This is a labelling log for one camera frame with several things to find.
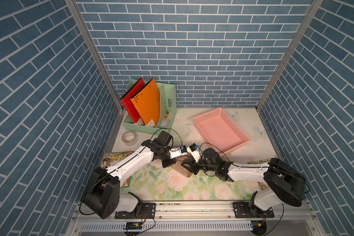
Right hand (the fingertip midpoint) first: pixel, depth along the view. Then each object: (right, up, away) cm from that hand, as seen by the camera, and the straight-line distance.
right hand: (183, 164), depth 80 cm
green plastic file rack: (-12, +36, +31) cm, 49 cm away
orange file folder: (-24, +35, +14) cm, 45 cm away
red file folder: (-34, +35, +7) cm, 49 cm away
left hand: (-4, +2, +3) cm, 5 cm away
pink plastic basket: (+27, +16, +25) cm, 40 cm away
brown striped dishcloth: (-3, -2, +4) cm, 6 cm away
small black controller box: (-25, -28, -8) cm, 39 cm away
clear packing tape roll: (-38, +11, +21) cm, 45 cm away
